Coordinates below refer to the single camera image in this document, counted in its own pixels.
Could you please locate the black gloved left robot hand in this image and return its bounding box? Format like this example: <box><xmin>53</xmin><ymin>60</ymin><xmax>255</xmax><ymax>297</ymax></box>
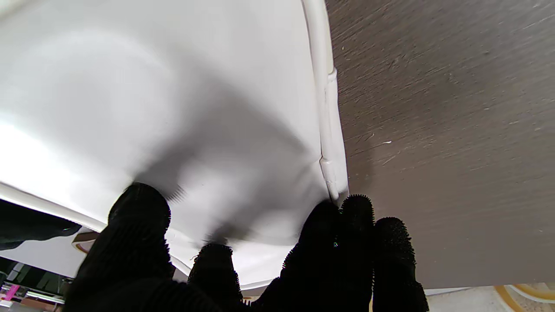
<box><xmin>63</xmin><ymin>182</ymin><xmax>430</xmax><ymax>312</ymax></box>

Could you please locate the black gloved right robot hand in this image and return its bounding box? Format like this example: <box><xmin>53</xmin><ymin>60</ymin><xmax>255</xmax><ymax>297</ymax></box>
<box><xmin>0</xmin><ymin>199</ymin><xmax>83</xmax><ymax>251</ymax></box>

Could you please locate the white zip pouch bag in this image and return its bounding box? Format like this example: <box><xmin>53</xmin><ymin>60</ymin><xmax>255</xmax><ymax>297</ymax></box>
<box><xmin>0</xmin><ymin>0</ymin><xmax>349</xmax><ymax>291</ymax></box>

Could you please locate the printed sunroom backdrop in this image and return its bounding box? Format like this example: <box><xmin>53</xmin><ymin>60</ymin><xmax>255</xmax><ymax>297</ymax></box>
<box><xmin>425</xmin><ymin>283</ymin><xmax>555</xmax><ymax>312</ymax></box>

